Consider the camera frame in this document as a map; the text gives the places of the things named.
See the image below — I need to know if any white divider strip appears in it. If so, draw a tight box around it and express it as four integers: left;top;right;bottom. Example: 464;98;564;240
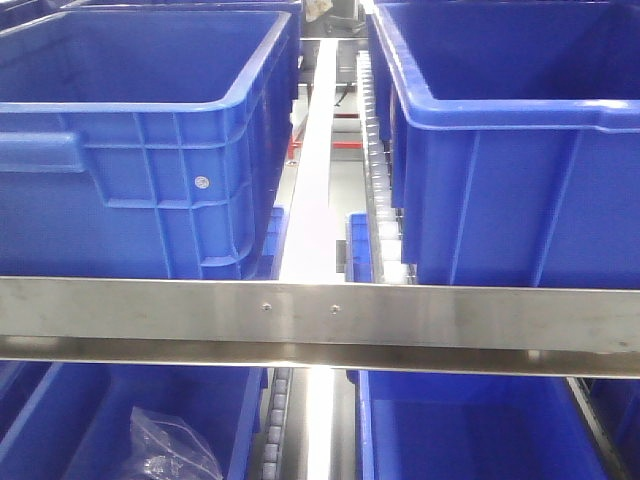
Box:
280;38;338;284

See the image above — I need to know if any white roller track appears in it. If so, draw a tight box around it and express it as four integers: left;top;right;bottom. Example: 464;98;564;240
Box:
356;50;415;285

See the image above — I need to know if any blue bin top left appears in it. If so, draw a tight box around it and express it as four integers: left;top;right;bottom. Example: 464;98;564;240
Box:
1;9;293;280

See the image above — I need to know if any blue bin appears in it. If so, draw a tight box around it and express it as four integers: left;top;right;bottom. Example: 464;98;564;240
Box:
1;9;293;280
374;1;639;289
1;363;267;479
353;370;607;479

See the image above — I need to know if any blue bin lower right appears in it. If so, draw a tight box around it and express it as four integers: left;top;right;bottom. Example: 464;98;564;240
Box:
353;370;607;479

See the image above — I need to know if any blue bin top right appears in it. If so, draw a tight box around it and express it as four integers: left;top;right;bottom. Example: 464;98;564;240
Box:
374;1;639;289

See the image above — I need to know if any clear plastic bag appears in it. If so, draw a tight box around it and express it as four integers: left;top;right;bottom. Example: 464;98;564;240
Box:
115;407;224;479

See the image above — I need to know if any blue bin lower left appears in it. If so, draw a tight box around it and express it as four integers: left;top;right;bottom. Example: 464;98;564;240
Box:
1;363;267;479

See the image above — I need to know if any upper steel shelf rail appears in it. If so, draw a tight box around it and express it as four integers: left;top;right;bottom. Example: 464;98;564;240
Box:
1;277;639;378

